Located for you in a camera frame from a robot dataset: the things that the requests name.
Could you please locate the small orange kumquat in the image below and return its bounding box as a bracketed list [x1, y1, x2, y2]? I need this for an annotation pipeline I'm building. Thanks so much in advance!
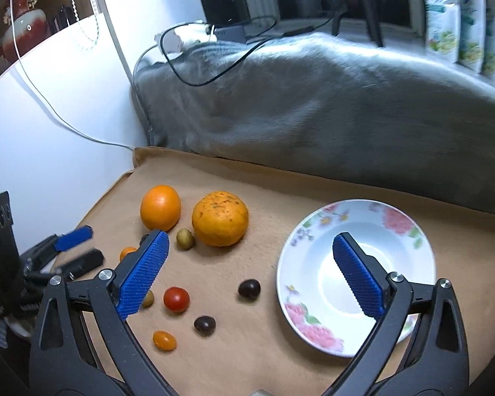
[118, 247, 137, 261]

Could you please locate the green olive fruit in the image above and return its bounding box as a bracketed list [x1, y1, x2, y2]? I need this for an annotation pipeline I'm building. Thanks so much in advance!
[176, 228, 196, 250]

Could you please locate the red cherry tomato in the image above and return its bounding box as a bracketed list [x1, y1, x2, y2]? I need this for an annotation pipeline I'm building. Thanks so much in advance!
[163, 286, 190, 314]

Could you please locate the white floral plate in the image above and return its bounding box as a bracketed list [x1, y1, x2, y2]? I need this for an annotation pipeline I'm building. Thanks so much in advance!
[276, 199, 436, 358]

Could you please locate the smooth orange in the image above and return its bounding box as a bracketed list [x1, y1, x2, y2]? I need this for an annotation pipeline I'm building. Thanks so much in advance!
[140, 185, 181, 232]

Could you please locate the orange cherry tomato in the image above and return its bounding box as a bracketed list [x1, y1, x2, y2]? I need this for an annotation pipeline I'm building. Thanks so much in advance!
[153, 331, 178, 352]

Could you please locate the speckled large orange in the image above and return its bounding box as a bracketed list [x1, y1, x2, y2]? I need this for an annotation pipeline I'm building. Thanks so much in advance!
[191, 191, 249, 248]

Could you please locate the yellow green small fruit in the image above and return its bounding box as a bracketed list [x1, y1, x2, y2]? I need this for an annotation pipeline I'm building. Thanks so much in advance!
[141, 290, 154, 309]

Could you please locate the beige fleece mat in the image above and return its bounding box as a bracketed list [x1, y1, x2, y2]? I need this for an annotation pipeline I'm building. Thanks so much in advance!
[54, 148, 495, 395]

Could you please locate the grey plush blanket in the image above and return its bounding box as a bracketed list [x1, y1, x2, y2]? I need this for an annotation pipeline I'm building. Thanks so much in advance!
[134, 33, 495, 214]

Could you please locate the red white figurine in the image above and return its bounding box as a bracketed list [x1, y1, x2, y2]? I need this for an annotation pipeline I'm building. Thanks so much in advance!
[0, 0, 50, 68]

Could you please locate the white power adapter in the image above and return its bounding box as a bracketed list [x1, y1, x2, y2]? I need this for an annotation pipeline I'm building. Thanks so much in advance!
[154, 26, 201, 54]

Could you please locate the floral refill pouch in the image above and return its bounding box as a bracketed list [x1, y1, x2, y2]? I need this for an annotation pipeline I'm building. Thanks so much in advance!
[459, 0, 485, 73]
[425, 0, 460, 63]
[482, 0, 495, 84]

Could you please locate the white cable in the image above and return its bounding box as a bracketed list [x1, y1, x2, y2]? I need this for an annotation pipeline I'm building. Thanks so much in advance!
[8, 0, 137, 150]

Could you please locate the black cable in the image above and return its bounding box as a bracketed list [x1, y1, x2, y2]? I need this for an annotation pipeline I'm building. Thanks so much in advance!
[160, 15, 335, 88]

